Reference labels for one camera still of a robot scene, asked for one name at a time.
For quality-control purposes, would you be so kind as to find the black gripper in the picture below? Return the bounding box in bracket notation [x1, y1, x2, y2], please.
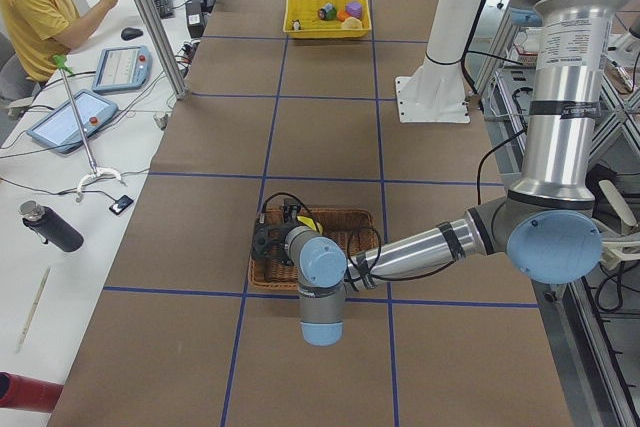
[280, 199, 302, 240]

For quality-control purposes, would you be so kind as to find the yellow tape roll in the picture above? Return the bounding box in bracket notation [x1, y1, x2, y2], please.
[296, 215, 324, 234]

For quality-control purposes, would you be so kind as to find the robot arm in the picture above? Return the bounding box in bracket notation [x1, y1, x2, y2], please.
[284, 0, 629, 346]

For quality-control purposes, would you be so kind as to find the yellow woven basket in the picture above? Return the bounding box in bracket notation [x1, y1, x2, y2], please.
[283, 0, 372, 39]

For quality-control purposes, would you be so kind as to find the brown wicker basket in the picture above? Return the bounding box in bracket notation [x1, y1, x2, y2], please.
[248, 207, 380, 291]

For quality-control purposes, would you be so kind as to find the orange toy carrot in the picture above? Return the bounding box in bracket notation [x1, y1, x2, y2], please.
[336, 10, 351, 22]

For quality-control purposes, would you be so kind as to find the toy croissant bread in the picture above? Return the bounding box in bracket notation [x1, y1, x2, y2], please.
[341, 17, 363, 30]

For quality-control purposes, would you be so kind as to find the black computer mouse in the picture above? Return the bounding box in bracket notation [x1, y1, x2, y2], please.
[120, 27, 144, 41]

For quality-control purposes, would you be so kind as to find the small black device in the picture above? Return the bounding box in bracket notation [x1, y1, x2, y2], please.
[109, 195, 134, 216]

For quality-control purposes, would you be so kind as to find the upper teach pendant tablet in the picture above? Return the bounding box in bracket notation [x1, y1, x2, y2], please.
[92, 46, 152, 94]

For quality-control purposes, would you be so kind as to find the teach pendant tablet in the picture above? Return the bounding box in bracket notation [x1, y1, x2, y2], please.
[27, 89, 118, 154]
[92, 46, 152, 94]

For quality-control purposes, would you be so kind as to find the person in yellow shirt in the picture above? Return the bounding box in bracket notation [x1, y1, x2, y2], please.
[1, 0, 119, 84]

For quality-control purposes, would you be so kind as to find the reacher grabber tool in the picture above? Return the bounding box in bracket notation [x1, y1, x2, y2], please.
[53, 55, 125, 203]

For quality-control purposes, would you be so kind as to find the black water bottle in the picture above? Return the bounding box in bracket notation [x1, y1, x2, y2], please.
[19, 200, 84, 253]

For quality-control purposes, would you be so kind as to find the lower teach pendant tablet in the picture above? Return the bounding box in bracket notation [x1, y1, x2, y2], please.
[27, 89, 118, 154]

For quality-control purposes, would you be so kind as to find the red cylinder object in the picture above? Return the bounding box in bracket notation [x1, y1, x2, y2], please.
[1, 372, 64, 413]

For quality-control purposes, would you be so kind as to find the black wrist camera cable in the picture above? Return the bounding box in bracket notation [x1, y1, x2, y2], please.
[251, 191, 384, 282]

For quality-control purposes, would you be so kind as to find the aluminium frame post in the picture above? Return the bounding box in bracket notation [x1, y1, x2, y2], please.
[134, 0, 187, 100]

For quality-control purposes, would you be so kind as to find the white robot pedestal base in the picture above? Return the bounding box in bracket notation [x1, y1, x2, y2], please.
[395, 0, 483, 124]

